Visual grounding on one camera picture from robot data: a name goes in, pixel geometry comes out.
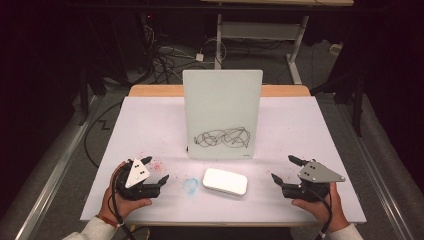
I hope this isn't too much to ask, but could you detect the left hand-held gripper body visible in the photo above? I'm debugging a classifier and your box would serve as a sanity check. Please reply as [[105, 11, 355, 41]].
[[115, 158, 162, 202]]

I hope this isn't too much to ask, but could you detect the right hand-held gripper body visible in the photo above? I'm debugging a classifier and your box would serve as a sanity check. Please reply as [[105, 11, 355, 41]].
[[281, 159, 347, 203]]

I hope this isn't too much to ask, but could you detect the white eraser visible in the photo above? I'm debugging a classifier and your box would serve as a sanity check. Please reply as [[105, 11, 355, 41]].
[[202, 167, 249, 197]]

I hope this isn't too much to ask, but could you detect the white drawing board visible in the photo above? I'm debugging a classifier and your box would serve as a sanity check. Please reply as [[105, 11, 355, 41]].
[[182, 69, 264, 160]]

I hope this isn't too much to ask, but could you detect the person's right hand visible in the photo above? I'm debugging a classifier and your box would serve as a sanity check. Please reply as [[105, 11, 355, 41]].
[[291, 181, 351, 233]]

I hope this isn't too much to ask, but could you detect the person's left hand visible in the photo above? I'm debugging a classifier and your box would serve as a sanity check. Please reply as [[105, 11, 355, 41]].
[[98, 161, 153, 225]]

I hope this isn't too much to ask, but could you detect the wooden table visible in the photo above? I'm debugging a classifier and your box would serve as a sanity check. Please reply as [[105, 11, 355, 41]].
[[128, 84, 318, 228]]

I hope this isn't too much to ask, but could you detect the black stand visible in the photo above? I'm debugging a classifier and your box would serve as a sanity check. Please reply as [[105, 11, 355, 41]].
[[309, 71, 365, 138], [77, 64, 108, 127]]

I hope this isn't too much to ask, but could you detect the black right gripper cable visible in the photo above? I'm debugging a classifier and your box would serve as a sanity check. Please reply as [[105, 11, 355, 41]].
[[308, 188, 334, 240]]

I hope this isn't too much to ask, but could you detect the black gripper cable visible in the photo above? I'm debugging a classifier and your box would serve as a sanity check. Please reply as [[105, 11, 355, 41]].
[[308, 188, 334, 240], [110, 166, 138, 240]]

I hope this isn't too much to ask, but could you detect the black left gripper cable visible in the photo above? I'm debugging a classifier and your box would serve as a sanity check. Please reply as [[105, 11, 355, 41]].
[[110, 166, 138, 240]]

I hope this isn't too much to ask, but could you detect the red bracelet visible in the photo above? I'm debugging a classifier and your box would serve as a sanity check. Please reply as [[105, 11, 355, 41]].
[[94, 214, 118, 230]]

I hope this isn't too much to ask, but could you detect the aluminium rail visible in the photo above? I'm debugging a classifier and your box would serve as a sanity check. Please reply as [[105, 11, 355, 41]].
[[333, 99, 415, 240], [14, 95, 102, 240]]

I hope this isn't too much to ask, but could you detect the black floor cable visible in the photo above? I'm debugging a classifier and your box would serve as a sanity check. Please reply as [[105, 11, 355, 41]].
[[83, 101, 123, 168]]

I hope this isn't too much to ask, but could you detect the bundle of floor cables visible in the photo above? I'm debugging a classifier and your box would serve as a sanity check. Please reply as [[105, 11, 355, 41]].
[[142, 24, 201, 85]]

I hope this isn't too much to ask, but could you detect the white metal desk frame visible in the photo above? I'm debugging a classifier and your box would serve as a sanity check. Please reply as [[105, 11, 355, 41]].
[[214, 13, 310, 85]]

